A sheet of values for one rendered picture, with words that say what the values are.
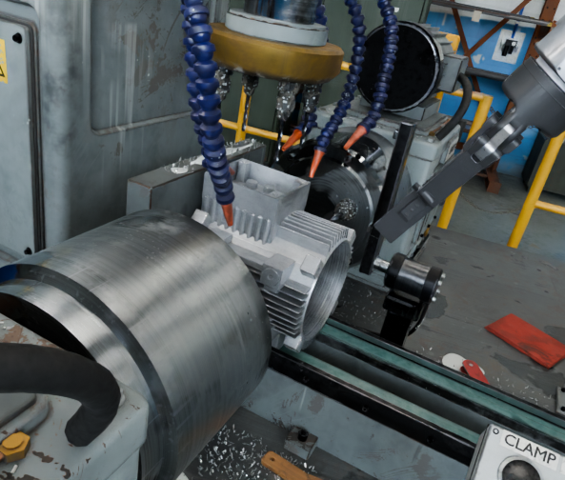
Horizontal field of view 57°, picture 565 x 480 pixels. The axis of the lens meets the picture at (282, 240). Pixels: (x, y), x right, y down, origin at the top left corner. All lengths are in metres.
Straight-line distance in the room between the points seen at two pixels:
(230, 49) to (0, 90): 0.31
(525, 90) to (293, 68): 0.25
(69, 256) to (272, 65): 0.31
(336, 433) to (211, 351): 0.37
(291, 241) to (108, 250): 0.30
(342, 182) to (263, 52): 0.37
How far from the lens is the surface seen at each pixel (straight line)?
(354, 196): 0.93
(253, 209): 0.71
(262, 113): 4.03
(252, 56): 0.63
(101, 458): 0.33
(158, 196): 0.69
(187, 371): 0.45
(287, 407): 0.81
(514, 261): 1.64
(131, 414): 0.34
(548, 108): 0.54
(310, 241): 0.70
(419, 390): 0.84
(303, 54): 0.63
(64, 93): 0.71
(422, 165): 1.11
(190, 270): 0.49
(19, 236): 0.83
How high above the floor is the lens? 1.40
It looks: 26 degrees down
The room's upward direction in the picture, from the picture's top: 11 degrees clockwise
